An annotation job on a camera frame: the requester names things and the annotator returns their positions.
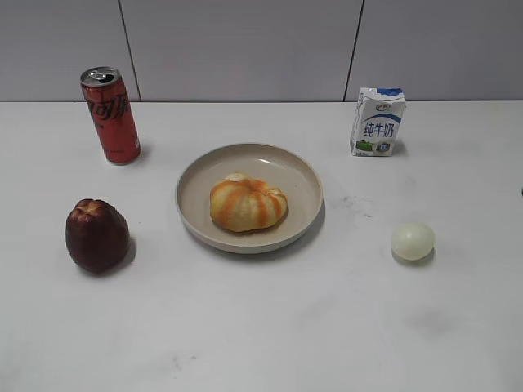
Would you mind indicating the white egg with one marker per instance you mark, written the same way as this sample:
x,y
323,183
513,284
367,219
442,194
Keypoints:
x,y
412,241

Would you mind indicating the white milk carton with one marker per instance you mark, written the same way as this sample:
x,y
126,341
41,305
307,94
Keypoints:
x,y
378,116

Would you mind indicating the dark red apple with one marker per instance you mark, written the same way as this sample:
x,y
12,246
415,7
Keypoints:
x,y
96,235

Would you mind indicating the orange striped croissant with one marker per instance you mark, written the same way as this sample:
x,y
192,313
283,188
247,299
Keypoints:
x,y
241,203

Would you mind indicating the red cola can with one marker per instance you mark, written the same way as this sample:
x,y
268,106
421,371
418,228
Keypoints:
x,y
108,104

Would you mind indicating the beige round plate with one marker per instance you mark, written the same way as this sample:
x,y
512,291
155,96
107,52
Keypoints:
x,y
277,166

